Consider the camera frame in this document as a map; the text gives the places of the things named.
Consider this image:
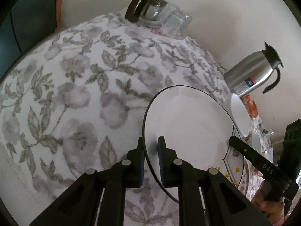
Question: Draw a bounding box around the teal cabinet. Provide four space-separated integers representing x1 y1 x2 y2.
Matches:
0 0 59 60

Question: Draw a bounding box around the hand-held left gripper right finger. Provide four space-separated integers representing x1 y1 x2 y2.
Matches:
157 136 271 226

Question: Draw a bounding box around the black-rimmed white plate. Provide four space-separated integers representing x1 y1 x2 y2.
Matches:
143 85 241 203

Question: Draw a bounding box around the octagonal patterned white plate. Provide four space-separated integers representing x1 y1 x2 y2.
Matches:
222 125 245 191

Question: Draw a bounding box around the stainless steel thermos jug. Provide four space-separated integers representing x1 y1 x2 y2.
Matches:
223 42 284 97

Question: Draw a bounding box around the orange snack packet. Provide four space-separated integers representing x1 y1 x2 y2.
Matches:
243 94 259 120

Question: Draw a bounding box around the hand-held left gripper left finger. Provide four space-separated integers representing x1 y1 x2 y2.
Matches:
29 137 145 226

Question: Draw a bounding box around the glass mug with dark handle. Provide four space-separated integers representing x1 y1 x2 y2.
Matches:
125 0 193 38

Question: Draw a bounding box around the person's right hand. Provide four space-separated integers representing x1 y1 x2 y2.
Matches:
252 183 285 219

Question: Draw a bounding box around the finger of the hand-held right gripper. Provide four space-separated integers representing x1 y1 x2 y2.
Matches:
229 135 280 178

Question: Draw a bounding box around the plain white bowl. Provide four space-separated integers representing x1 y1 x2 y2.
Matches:
230 94 252 137

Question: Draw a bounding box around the floral tablecloth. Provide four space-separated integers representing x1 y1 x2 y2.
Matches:
0 12 273 226

